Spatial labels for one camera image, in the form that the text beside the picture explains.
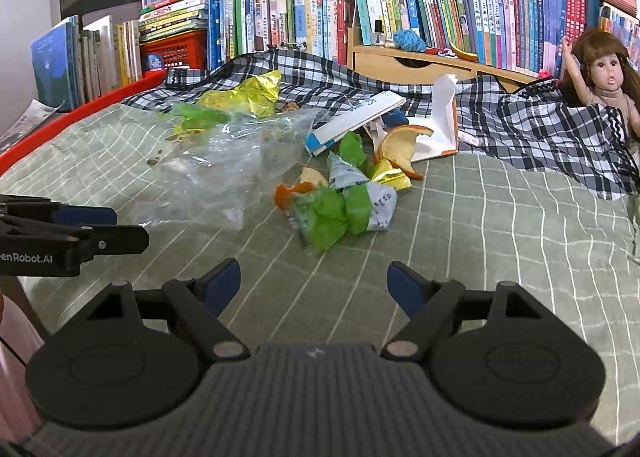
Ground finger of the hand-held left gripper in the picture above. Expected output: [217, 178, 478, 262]
[0, 217, 150, 264]
[0, 194, 119, 228]

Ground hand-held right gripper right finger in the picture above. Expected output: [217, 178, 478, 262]
[381, 261, 551, 363]

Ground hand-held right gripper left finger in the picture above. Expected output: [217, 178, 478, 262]
[87, 258, 252, 363]

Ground green white printed wrapper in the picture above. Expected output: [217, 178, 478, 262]
[327, 131, 399, 234]

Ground yellow silver foil wrapper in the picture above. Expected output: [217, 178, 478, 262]
[369, 158, 412, 193]

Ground small orange peel piece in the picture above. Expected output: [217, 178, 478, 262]
[299, 166, 330, 190]
[273, 182, 313, 210]

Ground clear plastic bag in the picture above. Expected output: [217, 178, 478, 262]
[134, 111, 317, 234]

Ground large orange peel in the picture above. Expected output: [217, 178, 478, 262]
[374, 124, 435, 182]

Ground green plastic wrapper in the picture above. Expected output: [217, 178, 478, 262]
[171, 102, 232, 136]

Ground white blue carton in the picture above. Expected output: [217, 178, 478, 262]
[305, 91, 407, 157]

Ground yellow green foil snack bag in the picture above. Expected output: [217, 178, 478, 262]
[197, 69, 282, 120]

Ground green striped bed sheet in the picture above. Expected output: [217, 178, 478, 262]
[0, 102, 640, 443]

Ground paper magazine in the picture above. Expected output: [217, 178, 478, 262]
[0, 99, 67, 154]

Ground person's pink clothing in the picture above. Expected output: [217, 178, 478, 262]
[0, 279, 48, 443]

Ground row of pale spine books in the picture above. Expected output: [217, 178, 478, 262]
[30, 14, 144, 111]

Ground red plastic basket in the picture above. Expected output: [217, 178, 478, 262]
[139, 29, 209, 73]

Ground black white plaid blanket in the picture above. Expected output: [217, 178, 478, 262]
[122, 48, 635, 201]

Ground stack of flat-lying books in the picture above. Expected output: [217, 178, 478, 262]
[137, 0, 210, 44]

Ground wooden drawer organizer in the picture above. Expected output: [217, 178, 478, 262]
[347, 27, 542, 94]

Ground yellow curved toy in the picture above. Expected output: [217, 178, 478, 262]
[446, 38, 482, 64]

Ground blue yarn ball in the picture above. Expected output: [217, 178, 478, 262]
[393, 28, 428, 54]

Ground row of blue green books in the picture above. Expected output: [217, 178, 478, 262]
[207, 0, 354, 70]

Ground row of blue pink books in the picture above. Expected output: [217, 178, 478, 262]
[460, 0, 601, 78]

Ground brown haired doll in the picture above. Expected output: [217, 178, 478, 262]
[557, 28, 640, 144]

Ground red bed rail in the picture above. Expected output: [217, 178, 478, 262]
[0, 69, 168, 176]

